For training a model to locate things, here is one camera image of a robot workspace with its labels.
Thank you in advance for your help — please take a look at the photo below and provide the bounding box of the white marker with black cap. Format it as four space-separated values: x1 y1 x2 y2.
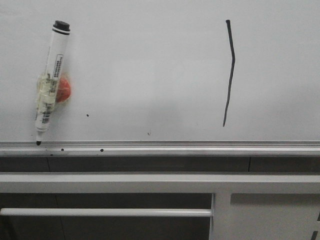
35 20 71 146

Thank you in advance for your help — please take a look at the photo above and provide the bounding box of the red round magnet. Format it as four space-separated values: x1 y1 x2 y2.
55 75 72 103

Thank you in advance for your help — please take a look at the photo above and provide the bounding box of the white whiteboard with aluminium frame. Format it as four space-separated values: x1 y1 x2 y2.
0 0 320 156

